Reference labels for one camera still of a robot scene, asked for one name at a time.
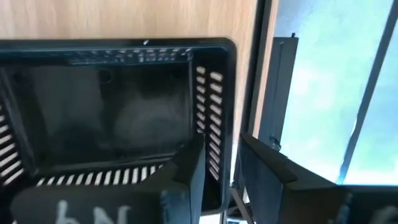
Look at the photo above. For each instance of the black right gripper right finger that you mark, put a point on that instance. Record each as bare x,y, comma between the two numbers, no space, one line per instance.
295,202

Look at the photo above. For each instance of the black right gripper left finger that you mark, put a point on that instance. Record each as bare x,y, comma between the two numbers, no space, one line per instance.
130,202

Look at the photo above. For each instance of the black slotted plastic basket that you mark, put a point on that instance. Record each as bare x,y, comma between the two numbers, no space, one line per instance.
109,109

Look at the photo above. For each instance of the black metal plate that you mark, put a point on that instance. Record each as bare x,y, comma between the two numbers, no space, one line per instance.
281,87

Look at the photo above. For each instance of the black aluminium table frame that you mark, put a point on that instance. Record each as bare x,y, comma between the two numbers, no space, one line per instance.
257,62

